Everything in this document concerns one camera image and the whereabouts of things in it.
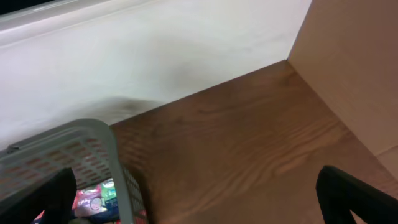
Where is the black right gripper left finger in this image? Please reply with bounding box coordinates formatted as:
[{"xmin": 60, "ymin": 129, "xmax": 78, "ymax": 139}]
[{"xmin": 1, "ymin": 168, "xmax": 77, "ymax": 224}]

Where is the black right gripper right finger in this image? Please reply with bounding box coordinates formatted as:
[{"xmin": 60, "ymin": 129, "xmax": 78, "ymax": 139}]
[{"xmin": 316, "ymin": 166, "xmax": 397, "ymax": 223}]

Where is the Kleenex tissue multipack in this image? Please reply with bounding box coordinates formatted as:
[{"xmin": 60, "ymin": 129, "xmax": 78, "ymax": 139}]
[{"xmin": 32, "ymin": 177, "xmax": 121, "ymax": 224}]

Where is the grey plastic basket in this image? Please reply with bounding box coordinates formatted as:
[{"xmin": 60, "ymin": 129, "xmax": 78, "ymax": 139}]
[{"xmin": 1, "ymin": 119, "xmax": 150, "ymax": 224}]

